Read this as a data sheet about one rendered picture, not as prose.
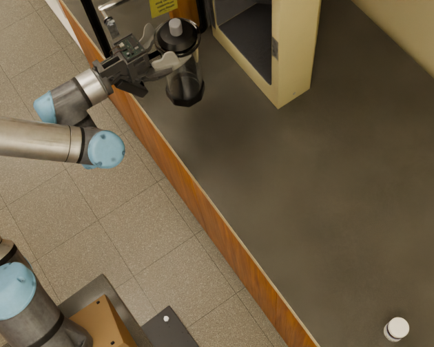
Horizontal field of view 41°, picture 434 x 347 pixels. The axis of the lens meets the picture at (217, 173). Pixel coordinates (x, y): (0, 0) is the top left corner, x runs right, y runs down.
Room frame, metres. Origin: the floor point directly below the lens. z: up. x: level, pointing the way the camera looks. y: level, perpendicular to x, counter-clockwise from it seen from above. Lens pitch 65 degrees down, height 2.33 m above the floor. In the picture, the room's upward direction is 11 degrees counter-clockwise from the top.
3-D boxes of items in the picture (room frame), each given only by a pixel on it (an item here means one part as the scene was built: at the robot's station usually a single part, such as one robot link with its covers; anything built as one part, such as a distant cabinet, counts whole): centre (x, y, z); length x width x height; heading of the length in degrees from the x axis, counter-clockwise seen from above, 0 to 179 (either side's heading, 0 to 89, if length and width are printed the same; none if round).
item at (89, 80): (0.77, 0.23, 1.26); 0.08 x 0.05 x 0.08; 24
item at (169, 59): (0.80, 0.05, 1.26); 0.09 x 0.03 x 0.06; 90
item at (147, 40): (0.88, 0.09, 1.26); 0.09 x 0.03 x 0.06; 138
